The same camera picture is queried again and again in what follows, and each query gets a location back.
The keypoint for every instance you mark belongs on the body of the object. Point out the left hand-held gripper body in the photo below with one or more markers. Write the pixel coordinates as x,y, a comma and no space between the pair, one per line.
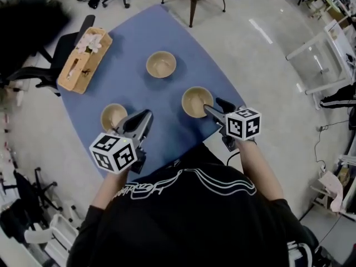
114,154

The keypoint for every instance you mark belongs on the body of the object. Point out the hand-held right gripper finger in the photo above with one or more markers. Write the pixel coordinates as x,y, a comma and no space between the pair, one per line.
226,104
215,114

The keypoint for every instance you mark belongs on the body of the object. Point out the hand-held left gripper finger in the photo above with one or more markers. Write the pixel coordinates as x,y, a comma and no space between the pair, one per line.
135,121
147,124

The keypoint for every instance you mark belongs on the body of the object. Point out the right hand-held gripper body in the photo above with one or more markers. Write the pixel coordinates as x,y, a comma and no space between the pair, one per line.
244,124

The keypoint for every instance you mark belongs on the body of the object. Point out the beige bowl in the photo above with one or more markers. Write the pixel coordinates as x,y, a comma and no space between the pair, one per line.
194,101
111,115
161,65

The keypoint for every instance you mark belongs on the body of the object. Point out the person's right forearm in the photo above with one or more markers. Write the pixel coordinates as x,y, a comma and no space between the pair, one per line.
258,171

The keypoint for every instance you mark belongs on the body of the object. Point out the person's left forearm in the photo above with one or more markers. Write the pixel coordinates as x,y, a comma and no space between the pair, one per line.
111,185

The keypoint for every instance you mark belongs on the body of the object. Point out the blue tablecloth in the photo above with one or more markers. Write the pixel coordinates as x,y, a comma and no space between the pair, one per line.
133,93

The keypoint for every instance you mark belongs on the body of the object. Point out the wicker tissue box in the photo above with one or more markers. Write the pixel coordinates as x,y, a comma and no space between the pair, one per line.
80,79

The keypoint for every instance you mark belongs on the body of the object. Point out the white tissue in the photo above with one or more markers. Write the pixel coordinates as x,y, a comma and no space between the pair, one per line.
74,65

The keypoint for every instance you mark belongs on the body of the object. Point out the pink artificial flowers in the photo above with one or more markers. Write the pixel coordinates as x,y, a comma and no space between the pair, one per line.
89,44

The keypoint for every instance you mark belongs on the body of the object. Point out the black printed t-shirt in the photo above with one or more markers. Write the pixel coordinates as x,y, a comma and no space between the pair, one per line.
180,218

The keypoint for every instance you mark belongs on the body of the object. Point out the white office chair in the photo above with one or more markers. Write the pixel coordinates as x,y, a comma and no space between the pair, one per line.
59,232

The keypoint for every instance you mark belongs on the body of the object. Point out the white metal table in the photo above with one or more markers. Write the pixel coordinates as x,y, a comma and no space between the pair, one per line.
306,46

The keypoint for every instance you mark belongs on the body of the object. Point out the pink cloth bag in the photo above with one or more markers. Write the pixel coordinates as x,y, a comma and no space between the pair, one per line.
333,188

